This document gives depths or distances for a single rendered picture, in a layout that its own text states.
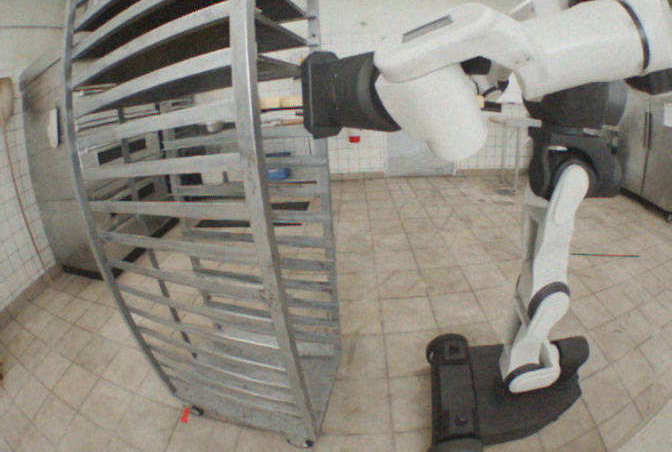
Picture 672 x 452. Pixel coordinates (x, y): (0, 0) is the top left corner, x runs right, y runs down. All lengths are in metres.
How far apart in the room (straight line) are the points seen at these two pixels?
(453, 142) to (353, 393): 1.21
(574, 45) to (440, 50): 0.11
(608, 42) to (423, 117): 0.18
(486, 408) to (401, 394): 0.40
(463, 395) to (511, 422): 0.23
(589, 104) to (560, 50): 0.45
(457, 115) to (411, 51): 0.07
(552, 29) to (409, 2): 4.23
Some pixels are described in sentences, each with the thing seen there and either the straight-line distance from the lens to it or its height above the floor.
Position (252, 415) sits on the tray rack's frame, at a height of 0.15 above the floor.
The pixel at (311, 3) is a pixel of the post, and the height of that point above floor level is 1.45.
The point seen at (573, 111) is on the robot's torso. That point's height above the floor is 1.14.
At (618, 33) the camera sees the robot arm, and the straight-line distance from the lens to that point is 0.27.
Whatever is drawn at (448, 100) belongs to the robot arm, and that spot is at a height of 1.14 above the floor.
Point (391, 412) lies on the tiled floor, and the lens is 1.30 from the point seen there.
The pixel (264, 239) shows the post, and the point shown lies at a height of 0.92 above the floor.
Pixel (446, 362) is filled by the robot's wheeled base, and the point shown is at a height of 0.19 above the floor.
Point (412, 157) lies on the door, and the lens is 4.31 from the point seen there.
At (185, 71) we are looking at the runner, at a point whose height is 1.23.
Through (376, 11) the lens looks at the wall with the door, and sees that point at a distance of 4.33.
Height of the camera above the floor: 1.14
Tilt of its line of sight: 19 degrees down
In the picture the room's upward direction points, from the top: 4 degrees counter-clockwise
